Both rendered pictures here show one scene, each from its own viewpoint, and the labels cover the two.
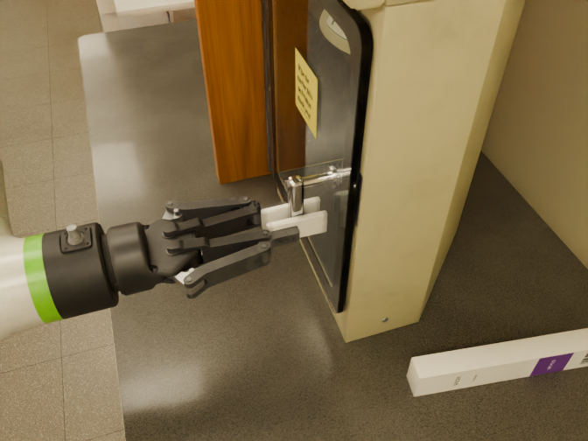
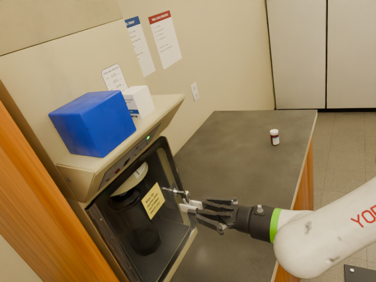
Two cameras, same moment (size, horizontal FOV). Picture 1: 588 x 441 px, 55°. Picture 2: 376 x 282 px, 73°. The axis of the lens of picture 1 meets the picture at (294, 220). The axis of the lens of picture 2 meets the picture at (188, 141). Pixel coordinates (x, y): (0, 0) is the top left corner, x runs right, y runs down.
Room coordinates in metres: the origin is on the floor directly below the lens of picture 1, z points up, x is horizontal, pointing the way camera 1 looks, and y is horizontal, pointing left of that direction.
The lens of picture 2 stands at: (0.76, 0.54, 1.71)
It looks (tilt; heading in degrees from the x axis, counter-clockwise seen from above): 29 degrees down; 236
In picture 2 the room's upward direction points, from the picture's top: 17 degrees counter-clockwise
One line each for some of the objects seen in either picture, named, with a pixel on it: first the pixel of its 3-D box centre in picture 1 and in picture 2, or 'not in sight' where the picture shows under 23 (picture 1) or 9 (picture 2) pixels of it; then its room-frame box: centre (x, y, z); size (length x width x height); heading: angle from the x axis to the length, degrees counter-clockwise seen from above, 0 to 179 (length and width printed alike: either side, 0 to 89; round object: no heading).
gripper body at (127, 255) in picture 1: (156, 252); (237, 216); (0.40, 0.15, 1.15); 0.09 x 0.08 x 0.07; 108
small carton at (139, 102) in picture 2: not in sight; (136, 102); (0.51, 0.02, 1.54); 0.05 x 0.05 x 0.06; 15
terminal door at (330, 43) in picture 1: (304, 127); (156, 218); (0.57, -0.01, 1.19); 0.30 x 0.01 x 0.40; 18
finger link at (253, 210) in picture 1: (213, 227); (214, 216); (0.44, 0.09, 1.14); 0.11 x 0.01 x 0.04; 114
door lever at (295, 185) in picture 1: (309, 204); (184, 201); (0.46, -0.02, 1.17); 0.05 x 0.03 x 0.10; 108
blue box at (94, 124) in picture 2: not in sight; (94, 122); (0.63, 0.06, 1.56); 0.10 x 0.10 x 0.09; 18
